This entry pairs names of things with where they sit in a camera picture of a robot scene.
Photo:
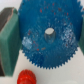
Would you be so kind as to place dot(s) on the small red gear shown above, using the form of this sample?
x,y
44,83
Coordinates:
x,y
26,77

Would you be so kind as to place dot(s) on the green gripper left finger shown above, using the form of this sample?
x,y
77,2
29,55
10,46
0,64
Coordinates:
x,y
10,42

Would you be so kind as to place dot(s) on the large blue gear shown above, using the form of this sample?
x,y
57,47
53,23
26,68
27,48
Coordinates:
x,y
50,30

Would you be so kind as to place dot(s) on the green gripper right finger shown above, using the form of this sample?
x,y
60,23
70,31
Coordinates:
x,y
81,42

